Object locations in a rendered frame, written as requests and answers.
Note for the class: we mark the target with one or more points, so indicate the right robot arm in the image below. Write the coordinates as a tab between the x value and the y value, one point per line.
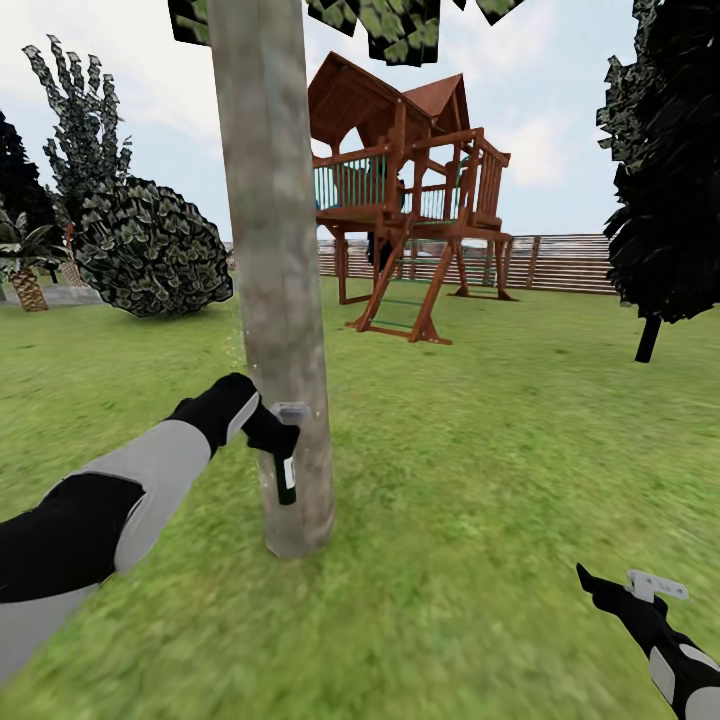
689	680

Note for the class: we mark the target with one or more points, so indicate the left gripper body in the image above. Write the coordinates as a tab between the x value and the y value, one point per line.
275	437

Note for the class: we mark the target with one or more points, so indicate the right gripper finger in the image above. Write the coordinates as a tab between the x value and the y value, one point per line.
587	581

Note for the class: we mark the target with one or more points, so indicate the bush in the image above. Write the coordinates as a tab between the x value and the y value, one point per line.
144	249
19	251

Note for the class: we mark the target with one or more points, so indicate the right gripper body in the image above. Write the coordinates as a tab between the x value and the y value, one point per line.
614	598

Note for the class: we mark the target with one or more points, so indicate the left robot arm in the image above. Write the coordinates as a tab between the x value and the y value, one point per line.
109	513

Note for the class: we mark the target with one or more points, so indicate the pesticide atomizer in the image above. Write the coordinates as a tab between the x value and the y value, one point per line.
284	470

